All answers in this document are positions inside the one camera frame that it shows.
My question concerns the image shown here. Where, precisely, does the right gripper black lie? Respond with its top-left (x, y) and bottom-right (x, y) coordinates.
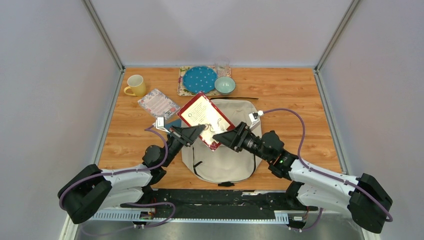
top-left (212, 122), bottom-right (271, 163)

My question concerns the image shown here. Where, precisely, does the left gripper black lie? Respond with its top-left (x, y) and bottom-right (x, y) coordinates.
top-left (161, 125), bottom-right (206, 168)

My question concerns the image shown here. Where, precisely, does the blue leather wallet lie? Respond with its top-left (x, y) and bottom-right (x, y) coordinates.
top-left (165, 118), bottom-right (182, 131)

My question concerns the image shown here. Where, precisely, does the red white book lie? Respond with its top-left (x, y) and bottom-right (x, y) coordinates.
top-left (177, 91), bottom-right (235, 151)

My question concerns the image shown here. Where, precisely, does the beige canvas backpack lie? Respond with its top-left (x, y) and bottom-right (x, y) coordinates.
top-left (181, 99), bottom-right (263, 186)

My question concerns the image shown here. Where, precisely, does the floral cover book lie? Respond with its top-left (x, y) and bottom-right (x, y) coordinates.
top-left (137, 88), bottom-right (181, 120)

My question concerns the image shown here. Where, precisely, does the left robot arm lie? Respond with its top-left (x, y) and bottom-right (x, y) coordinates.
top-left (57, 124), bottom-right (206, 224)

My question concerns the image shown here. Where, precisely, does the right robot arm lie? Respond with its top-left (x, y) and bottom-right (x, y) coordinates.
top-left (213, 122), bottom-right (393, 234)

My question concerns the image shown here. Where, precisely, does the light teal bowl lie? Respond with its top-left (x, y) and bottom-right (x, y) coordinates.
top-left (214, 76), bottom-right (236, 95)

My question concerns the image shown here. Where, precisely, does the blue polka dot plate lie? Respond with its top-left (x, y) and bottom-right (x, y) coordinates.
top-left (182, 66), bottom-right (218, 94)

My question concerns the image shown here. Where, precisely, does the clear drinking glass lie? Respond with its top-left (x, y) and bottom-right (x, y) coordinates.
top-left (214, 56), bottom-right (230, 77)

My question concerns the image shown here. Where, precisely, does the yellow mug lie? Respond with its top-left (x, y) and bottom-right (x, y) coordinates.
top-left (123, 74), bottom-right (147, 97)

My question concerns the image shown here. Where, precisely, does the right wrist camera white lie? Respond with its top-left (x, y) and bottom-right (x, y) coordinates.
top-left (248, 110), bottom-right (264, 130)

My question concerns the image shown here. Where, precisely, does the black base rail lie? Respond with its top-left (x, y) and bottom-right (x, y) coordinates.
top-left (137, 188), bottom-right (318, 220)

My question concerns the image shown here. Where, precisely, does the aluminium frame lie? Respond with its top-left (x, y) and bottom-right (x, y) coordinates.
top-left (59, 0), bottom-right (382, 240)

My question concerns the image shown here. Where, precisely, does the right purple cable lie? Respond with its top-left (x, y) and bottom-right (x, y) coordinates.
top-left (263, 107), bottom-right (394, 233)

